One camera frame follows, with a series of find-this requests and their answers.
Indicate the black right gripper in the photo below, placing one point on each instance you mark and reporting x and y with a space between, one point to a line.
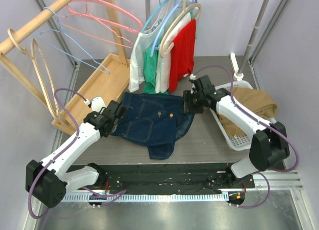
187 106

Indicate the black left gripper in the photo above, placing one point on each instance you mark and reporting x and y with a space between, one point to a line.
100 111

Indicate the blue denim skirt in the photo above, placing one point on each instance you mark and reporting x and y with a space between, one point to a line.
154 121

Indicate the light blue wire hanger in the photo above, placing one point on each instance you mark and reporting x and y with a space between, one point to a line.
75 51

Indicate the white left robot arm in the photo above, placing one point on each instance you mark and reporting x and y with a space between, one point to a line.
50 179

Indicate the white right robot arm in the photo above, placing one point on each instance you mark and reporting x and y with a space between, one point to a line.
269 144

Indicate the blue plastic hanger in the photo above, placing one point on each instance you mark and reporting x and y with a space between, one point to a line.
166 11

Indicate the teal plastic hanger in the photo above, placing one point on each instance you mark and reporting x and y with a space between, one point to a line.
152 7

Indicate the pink plastic hanger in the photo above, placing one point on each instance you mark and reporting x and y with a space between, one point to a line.
104 12

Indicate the white hanging shirt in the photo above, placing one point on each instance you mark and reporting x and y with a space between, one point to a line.
164 64

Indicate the red hanging shirt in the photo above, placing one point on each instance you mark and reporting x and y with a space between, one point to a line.
182 55

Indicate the green hanging shirt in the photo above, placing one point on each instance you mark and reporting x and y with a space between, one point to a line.
150 66

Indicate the white rack foot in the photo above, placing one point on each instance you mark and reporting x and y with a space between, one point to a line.
236 75

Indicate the white plastic laundry basket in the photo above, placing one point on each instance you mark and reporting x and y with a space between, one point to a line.
237 143

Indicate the tan cloth garment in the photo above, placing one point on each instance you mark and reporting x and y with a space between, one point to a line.
257 101

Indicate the metal garment rack pole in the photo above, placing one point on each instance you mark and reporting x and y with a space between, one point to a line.
252 36

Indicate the white long sleeve shirt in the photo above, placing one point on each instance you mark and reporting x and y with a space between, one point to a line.
137 58

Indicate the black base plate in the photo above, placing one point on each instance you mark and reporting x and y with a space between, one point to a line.
170 179

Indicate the pink wire hanger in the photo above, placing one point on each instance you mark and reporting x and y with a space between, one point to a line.
94 30

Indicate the wooden rack rail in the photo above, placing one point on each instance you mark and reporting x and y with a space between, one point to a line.
30 27

